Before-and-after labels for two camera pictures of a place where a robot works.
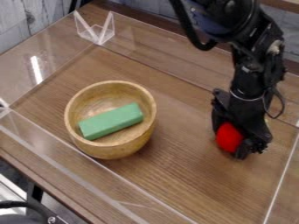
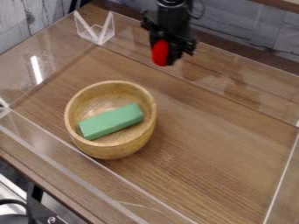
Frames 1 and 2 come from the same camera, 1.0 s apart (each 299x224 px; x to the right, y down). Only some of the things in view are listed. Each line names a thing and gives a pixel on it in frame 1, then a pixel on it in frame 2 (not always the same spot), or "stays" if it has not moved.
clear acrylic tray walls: [107, 132] stays
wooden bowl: [108, 117] stays
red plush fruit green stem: [228, 136] → [160, 52]
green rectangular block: [110, 122] stays
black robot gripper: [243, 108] → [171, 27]
